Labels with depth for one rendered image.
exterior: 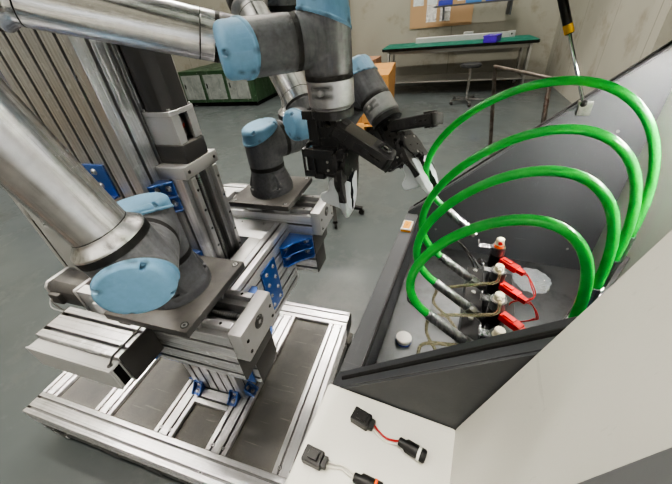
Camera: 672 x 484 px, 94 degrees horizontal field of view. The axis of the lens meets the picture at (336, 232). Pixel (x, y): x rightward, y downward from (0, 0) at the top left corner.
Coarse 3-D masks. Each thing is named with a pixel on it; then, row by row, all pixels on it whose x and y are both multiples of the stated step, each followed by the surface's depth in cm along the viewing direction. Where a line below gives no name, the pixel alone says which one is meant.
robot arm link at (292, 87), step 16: (240, 0) 72; (256, 0) 73; (272, 80) 75; (288, 80) 73; (304, 80) 75; (288, 96) 74; (304, 96) 73; (288, 112) 72; (288, 128) 75; (304, 128) 73
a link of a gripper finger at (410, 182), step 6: (414, 162) 68; (420, 162) 69; (408, 168) 70; (420, 168) 68; (408, 174) 70; (420, 174) 67; (408, 180) 71; (414, 180) 70; (420, 180) 68; (426, 180) 68; (408, 186) 71; (414, 186) 70; (420, 186) 69; (426, 186) 68; (432, 186) 68; (426, 192) 69
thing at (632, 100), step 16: (544, 80) 50; (560, 80) 49; (576, 80) 48; (592, 80) 47; (496, 96) 55; (624, 96) 47; (464, 112) 59; (640, 112) 47; (448, 128) 62; (656, 128) 47; (656, 144) 48; (656, 160) 49; (656, 176) 50; (640, 208) 53; (640, 224) 54
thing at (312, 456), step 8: (312, 448) 47; (304, 456) 46; (312, 456) 46; (320, 456) 46; (312, 464) 46; (320, 464) 46; (336, 464) 46; (344, 472) 46; (352, 472) 45; (352, 480) 44; (360, 480) 43; (368, 480) 43; (376, 480) 43
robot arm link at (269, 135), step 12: (264, 120) 101; (252, 132) 95; (264, 132) 95; (276, 132) 99; (252, 144) 97; (264, 144) 97; (276, 144) 99; (288, 144) 102; (252, 156) 100; (264, 156) 99; (276, 156) 101; (252, 168) 103; (264, 168) 101
